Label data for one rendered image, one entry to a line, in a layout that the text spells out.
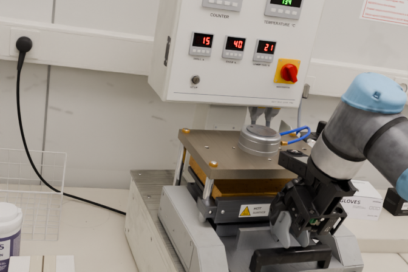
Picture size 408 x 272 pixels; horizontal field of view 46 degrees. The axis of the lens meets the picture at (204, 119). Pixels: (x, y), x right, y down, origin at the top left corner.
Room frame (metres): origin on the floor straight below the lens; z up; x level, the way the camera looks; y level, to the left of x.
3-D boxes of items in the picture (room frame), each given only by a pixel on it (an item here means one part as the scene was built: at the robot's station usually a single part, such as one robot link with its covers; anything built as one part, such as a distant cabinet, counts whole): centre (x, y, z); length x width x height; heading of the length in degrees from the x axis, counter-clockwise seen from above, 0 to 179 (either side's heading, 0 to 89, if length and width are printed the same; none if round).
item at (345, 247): (0.88, -0.27, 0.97); 0.26 x 0.05 x 0.07; 24
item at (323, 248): (0.72, -0.19, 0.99); 0.15 x 0.02 x 0.04; 114
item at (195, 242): (0.77, -0.02, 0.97); 0.25 x 0.05 x 0.07; 24
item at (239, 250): (0.84, -0.14, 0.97); 0.30 x 0.22 x 0.08; 24
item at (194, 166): (0.89, -0.12, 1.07); 0.22 x 0.17 x 0.10; 114
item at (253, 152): (0.93, -0.12, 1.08); 0.31 x 0.24 x 0.13; 114
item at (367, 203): (1.34, -0.44, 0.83); 0.23 x 0.12 x 0.07; 100
